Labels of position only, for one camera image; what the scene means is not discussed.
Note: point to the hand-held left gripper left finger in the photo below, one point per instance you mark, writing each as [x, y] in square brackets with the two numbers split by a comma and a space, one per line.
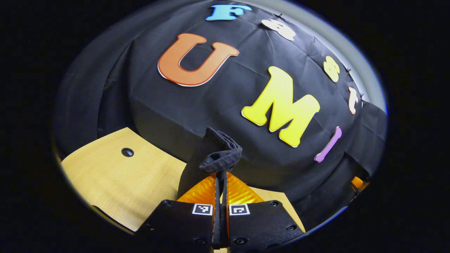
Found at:
[179, 225]

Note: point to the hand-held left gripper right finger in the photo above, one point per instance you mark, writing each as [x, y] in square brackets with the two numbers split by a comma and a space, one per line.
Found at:
[263, 225]

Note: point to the black jeans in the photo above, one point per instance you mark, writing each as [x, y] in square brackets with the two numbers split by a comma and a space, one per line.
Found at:
[221, 158]

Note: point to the black backdrop cloth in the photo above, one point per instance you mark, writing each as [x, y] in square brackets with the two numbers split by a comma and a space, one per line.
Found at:
[228, 105]

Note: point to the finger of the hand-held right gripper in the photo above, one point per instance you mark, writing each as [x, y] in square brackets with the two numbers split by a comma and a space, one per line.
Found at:
[358, 183]

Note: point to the row of black cloth clips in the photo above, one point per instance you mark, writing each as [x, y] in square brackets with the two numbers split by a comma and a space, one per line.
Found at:
[279, 15]

